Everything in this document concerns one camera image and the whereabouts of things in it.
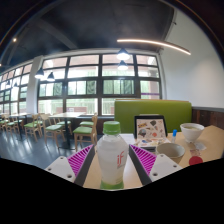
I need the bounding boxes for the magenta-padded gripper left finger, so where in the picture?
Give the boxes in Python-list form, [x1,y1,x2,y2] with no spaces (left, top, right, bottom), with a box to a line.
[44,144,98,188]

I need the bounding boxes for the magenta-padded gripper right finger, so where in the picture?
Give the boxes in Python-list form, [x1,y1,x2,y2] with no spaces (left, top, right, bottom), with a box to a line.
[128,144,184,187]

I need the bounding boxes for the green-capped clear drink bottle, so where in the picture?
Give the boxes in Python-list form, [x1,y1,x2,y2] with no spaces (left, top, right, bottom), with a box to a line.
[95,120,130,191]

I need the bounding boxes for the beige swirl-patterned cup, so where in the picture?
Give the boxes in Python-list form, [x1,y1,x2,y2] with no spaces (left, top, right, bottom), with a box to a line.
[155,142,186,165]

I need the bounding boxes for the printed sticker sheet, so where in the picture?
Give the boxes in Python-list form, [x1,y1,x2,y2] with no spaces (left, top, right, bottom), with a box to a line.
[134,137,168,150]

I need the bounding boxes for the small blue-capped bottle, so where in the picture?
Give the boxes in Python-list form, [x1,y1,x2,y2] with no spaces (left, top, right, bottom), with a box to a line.
[171,129,178,144]

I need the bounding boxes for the flat round red coaster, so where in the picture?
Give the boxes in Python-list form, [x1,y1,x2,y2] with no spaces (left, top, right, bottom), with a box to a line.
[188,155,204,167]

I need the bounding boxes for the small clear pinkish packet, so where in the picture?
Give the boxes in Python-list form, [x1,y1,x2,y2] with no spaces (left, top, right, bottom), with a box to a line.
[189,148,202,157]

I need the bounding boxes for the black-framed tablet with stickers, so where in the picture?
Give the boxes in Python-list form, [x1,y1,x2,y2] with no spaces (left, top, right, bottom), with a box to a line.
[133,115,169,148]

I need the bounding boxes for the white paper napkin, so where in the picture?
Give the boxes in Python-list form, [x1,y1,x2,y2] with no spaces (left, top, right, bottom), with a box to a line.
[194,141,208,152]

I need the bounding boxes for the white ceramic bowl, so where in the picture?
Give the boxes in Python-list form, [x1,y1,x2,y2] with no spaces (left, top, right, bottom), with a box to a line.
[179,122,205,144]

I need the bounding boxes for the group of green-seated wooden chairs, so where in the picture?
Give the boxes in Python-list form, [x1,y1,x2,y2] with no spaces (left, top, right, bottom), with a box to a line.
[0,112,100,152]

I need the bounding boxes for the white paper sheet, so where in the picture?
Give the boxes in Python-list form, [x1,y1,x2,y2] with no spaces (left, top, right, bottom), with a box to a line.
[119,133,136,146]

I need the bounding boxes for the wooden dining table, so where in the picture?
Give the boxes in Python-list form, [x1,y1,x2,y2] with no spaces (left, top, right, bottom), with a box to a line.
[49,111,86,150]

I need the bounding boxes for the green upholstered bench backrest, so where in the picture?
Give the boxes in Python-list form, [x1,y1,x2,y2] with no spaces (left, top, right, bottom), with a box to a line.
[113,98,193,134]

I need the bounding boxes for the large black-framed window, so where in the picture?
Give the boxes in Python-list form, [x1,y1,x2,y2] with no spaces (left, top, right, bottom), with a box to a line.
[0,53,163,116]

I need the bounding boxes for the group of pendant lamps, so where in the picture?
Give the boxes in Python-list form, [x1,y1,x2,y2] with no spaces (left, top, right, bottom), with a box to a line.
[34,48,131,83]

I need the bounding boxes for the long linear ceiling light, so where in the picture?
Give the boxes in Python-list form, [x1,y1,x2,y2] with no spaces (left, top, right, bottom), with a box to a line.
[116,38,192,56]

